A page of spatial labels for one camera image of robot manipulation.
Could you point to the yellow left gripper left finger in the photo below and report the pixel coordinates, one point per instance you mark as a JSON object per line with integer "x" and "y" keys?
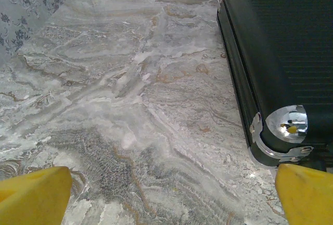
{"x": 33, "y": 196}

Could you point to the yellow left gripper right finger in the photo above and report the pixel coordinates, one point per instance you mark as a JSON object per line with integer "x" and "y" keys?
{"x": 307, "y": 199}

